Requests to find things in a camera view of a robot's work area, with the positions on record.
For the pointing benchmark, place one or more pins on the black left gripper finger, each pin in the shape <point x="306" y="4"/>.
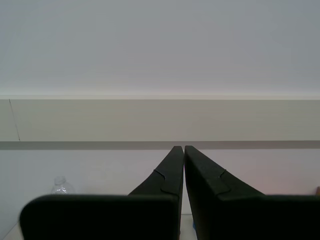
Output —
<point x="100" y="217"/>
<point x="250" y="217"/>

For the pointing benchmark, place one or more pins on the blue block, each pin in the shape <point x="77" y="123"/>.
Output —
<point x="194" y="225"/>

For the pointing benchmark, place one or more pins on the clear plastic bottle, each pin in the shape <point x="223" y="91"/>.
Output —
<point x="60" y="187"/>

